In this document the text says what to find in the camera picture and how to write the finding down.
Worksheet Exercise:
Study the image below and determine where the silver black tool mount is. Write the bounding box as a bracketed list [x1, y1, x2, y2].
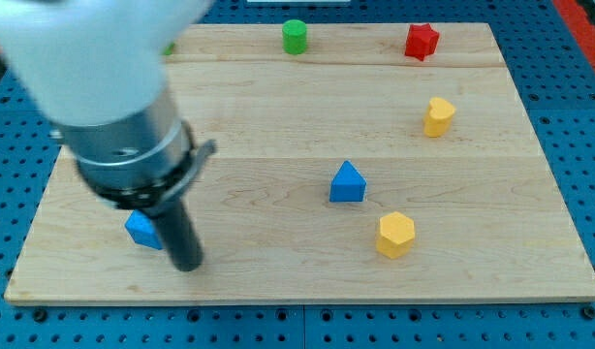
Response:
[51, 88, 216, 215]

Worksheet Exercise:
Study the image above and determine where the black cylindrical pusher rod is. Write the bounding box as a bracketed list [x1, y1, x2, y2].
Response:
[149, 201, 204, 271]

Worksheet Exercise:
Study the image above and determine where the green block behind arm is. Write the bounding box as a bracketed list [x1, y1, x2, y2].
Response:
[163, 42, 175, 56]

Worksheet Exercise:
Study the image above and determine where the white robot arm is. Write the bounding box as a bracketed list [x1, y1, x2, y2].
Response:
[0, 0, 216, 271]

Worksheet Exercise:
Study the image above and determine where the blue triangle block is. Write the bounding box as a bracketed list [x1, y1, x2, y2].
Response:
[329, 160, 367, 203]

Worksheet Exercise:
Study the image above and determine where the yellow hexagon block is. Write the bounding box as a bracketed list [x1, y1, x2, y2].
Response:
[375, 211, 416, 259]

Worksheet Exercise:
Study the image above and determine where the blue cube block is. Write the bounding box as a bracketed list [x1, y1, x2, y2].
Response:
[124, 210, 163, 250]

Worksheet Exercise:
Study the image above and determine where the wooden board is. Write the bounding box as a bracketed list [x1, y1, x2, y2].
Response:
[4, 23, 595, 306]

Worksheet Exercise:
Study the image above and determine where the green cylinder block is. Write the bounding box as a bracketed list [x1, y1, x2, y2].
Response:
[282, 19, 307, 55]

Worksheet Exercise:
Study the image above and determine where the yellow heart block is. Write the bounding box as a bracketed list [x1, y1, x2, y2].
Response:
[423, 97, 456, 138]

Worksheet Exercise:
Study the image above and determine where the red star block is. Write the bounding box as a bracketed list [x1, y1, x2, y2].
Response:
[404, 23, 440, 61]

